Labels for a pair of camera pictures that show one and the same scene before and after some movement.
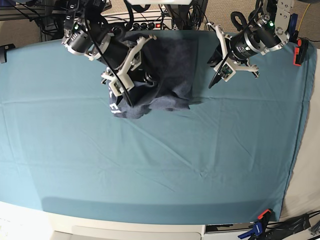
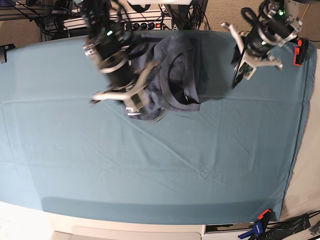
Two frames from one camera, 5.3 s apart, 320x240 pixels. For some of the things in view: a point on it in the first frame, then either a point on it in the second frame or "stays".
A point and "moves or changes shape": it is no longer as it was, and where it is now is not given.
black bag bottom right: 280,231 stays
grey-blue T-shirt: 175,60 moves or changes shape
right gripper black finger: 217,57 → 237,56
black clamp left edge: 3,49 stays
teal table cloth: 233,156 stays
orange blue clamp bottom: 259,226 stays
